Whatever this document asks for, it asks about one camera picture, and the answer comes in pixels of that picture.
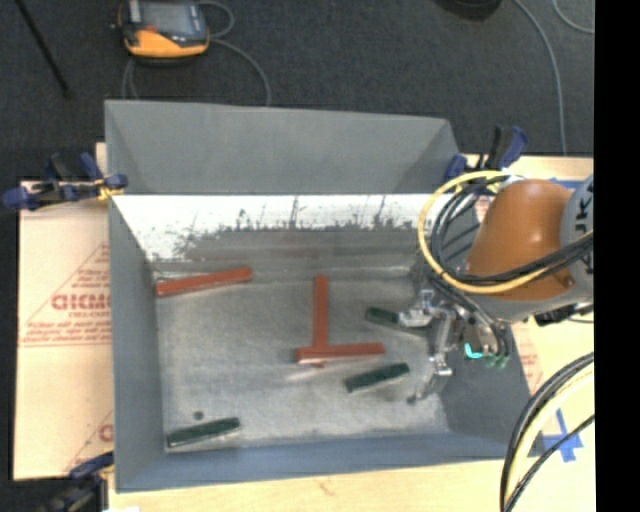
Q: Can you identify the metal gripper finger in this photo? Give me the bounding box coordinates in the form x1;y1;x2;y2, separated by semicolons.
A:
398;308;432;330
407;352;455;405

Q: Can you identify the dark green flat block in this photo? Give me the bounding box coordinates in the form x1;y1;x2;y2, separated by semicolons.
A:
165;416;242;449
364;306;402;329
343;362;411;395

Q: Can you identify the red-brown flat block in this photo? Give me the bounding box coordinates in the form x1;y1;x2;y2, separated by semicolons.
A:
310;274;331;369
154;266;255;299
293;341;387;366

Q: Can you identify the grey metal bin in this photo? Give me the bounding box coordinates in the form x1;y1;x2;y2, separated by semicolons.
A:
103;98;535;494

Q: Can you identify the brown cardboard board red print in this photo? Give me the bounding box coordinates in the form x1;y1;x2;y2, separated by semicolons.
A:
12;179;117;482

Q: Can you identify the black cylinder on white bracket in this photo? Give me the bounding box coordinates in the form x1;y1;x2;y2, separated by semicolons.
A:
533;308;577;326

